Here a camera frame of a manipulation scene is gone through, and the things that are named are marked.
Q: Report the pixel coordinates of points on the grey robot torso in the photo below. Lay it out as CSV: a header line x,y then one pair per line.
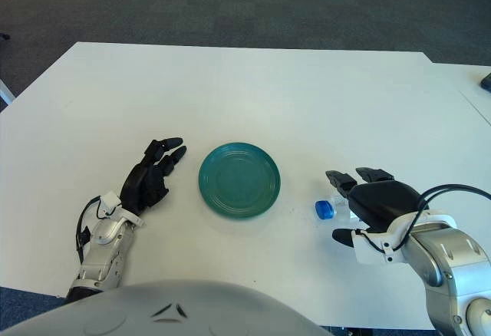
x,y
153,313

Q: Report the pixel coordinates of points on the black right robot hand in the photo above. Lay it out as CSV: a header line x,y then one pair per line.
x,y
383,201

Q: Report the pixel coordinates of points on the black office chair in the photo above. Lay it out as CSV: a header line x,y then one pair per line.
x,y
4,37

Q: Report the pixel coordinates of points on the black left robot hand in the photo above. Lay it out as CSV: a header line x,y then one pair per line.
x,y
142,186

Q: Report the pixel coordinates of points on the dark flat device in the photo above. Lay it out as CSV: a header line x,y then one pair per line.
x,y
487,82

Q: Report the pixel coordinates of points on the clear bottle with blue cap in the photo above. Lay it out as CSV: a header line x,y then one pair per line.
x,y
326,209

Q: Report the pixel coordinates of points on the white desk leg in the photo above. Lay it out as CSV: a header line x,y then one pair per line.
x,y
5,92

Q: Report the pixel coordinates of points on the teal green round plate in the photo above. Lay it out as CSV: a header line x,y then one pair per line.
x,y
239,180

